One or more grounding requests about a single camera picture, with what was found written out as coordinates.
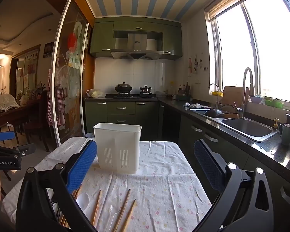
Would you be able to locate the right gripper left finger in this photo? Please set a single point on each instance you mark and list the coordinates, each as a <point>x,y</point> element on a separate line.
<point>34,208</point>

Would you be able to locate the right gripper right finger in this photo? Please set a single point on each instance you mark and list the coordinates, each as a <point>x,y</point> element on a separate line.
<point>244,202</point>

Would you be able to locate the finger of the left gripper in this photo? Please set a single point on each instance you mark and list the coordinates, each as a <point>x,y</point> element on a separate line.
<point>8,135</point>

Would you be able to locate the wooden chopstick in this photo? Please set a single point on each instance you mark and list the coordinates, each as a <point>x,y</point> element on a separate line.
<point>128,217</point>
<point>63,221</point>
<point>123,207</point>
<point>94,214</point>

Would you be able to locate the clear plastic spoon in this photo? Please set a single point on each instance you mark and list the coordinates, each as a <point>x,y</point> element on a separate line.
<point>114,209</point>

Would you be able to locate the white mesh food cover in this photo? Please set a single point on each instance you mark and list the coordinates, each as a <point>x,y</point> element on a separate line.
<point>7,102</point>

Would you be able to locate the wooden dining table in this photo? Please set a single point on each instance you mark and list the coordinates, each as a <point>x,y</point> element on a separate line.
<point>21,115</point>

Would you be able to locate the green side cabinets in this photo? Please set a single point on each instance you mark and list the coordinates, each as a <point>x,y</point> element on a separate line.
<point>184,127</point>

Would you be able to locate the wooden dining chair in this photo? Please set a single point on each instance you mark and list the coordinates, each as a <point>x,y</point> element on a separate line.
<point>38,123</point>

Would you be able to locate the white plastic spoon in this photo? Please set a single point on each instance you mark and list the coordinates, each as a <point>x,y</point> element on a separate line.
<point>83,201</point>

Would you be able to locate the checkered apron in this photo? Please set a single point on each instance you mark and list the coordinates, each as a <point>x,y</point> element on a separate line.
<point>58,96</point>

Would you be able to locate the steel sink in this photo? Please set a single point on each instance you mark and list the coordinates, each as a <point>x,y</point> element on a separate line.
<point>250,129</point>

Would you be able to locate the white floral tablecloth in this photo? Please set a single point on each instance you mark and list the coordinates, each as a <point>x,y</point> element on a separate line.
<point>168,194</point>

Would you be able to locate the green mug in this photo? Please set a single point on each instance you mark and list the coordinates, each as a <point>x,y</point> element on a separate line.
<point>284,131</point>

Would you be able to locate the glass sliding door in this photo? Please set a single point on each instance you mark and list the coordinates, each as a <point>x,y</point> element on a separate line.
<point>70,42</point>

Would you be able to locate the black pan in sink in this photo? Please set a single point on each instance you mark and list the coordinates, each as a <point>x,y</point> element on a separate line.
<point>219,113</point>

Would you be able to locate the white plastic bag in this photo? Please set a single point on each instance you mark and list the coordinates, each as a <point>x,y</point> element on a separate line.
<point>95,93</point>

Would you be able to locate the purple bowl on sill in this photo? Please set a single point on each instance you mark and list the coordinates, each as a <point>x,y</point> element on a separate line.
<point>256,99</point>

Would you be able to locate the green container on sill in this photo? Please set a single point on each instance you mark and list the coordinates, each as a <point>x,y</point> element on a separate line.
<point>273,102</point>

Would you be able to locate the small steel faucet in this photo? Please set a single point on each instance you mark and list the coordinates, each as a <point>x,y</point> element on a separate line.
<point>217,89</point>

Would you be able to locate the white plastic utensil caddy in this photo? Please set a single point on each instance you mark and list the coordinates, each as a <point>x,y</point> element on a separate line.
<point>118,147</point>

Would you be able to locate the crumpled dish rag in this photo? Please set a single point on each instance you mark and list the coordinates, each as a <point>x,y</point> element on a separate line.
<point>196,106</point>

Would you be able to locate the wooden cutting board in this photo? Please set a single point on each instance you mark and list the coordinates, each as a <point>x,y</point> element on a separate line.
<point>232,95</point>

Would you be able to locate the tall steel faucet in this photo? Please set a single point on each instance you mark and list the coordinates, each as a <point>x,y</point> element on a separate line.
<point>247,91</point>

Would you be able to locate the yellow sponge holder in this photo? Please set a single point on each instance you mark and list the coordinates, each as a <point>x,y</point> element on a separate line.
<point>217,93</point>

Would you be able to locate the gas stove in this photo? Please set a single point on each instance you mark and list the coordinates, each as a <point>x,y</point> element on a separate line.
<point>130,95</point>

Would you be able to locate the condiment bottles rack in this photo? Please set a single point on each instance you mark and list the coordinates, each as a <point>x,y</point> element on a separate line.
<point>184,92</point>

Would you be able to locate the black wok with lid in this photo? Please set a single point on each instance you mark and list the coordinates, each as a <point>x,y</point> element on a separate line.
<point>123,88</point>

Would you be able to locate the green upper cabinets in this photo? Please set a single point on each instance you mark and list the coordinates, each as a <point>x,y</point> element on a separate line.
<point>102,39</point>

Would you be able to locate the green lower cabinets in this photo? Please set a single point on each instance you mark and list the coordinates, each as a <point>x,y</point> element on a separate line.
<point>143,113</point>

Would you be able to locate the steel pot with lid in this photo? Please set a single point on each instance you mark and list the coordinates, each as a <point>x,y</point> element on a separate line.
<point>145,90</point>

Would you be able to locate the steel range hood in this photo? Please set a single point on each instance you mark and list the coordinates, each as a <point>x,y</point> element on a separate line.
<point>137,45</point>

